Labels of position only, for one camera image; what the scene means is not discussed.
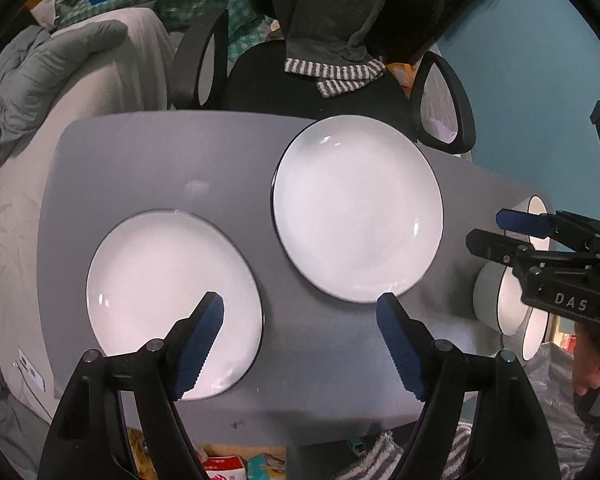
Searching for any black office chair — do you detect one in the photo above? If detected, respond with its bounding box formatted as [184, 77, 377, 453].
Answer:
[172, 0, 477, 156]

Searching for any grey white striped rug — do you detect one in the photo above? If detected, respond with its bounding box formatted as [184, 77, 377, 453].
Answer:
[337, 422, 481, 480]

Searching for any white black-rimmed plate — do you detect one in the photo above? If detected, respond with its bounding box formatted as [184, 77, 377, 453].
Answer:
[271, 115, 444, 304]
[86, 208, 265, 401]

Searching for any clear plastic sheet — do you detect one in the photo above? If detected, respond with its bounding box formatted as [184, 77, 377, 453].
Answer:
[522, 342, 598, 463]

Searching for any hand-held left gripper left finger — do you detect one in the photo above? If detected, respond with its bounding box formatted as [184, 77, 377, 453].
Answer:
[37, 291, 225, 480]

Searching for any orange snack packet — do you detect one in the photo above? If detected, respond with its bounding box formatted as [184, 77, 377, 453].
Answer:
[387, 62, 421, 99]

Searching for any person's right hand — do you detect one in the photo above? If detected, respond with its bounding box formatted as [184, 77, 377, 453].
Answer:
[572, 319, 600, 397]

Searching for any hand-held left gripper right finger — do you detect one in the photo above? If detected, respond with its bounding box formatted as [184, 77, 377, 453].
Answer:
[376, 292, 563, 480]

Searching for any grey quilted blanket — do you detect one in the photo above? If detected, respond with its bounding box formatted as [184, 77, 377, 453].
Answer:
[0, 20, 129, 166]

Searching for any white black-rimmed bowl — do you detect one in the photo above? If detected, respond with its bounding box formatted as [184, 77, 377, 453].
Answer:
[512, 195, 552, 253]
[520, 307, 552, 362]
[472, 260, 534, 336]

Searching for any red white carton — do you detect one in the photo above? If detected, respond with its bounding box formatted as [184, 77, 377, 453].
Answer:
[202, 454, 247, 480]

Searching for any grey garment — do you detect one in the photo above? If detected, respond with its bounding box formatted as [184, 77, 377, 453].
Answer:
[274, 0, 387, 64]

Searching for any grey white striped cloth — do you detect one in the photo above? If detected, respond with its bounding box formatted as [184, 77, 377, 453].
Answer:
[284, 57, 386, 99]

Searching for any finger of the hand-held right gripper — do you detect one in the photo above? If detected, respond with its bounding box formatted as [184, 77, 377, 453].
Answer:
[466, 229, 599, 274]
[496, 208, 600, 252]

